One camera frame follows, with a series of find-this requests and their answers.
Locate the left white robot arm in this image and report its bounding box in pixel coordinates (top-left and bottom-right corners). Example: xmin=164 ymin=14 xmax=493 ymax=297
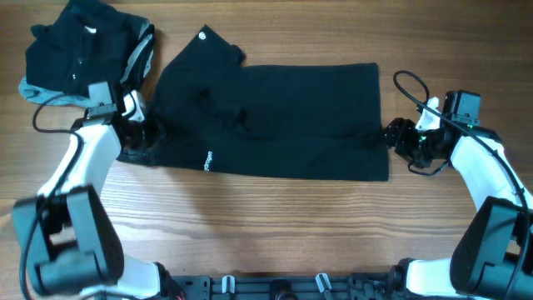
xmin=12 ymin=113 xmax=183 ymax=299

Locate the folded black polo shirt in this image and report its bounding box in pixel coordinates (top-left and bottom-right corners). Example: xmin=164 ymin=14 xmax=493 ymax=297
xmin=26 ymin=0 xmax=153 ymax=96

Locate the folded black grey-trimmed garment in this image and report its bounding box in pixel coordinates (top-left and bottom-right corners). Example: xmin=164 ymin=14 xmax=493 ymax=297
xmin=120 ymin=17 xmax=156 ymax=95

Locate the grey clip on base rail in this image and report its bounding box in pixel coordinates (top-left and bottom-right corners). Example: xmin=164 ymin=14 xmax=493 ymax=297
xmin=221 ymin=275 xmax=236 ymax=295

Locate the dark green polo shirt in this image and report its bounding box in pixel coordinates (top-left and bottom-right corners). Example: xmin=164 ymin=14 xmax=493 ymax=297
xmin=119 ymin=27 xmax=389 ymax=182

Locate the folded light blue garment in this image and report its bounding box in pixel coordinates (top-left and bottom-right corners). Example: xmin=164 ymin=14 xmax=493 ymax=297
xmin=18 ymin=77 xmax=97 ymax=108

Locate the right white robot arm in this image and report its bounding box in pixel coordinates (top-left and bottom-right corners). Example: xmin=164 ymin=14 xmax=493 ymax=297
xmin=384 ymin=90 xmax=532 ymax=299

